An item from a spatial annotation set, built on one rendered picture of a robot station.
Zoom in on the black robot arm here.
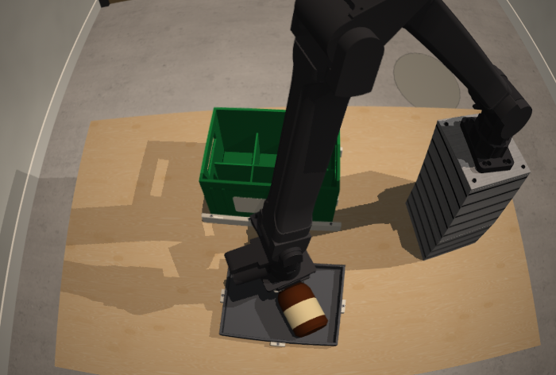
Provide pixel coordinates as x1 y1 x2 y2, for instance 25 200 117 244
224 0 532 286

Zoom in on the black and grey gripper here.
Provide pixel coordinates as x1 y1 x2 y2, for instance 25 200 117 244
261 250 316 293

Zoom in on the brown round-bodied bottle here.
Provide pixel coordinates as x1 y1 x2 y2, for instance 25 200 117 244
278 282 328 338

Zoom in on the green crate with dividers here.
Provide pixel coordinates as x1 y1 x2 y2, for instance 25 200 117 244
199 107 340 222

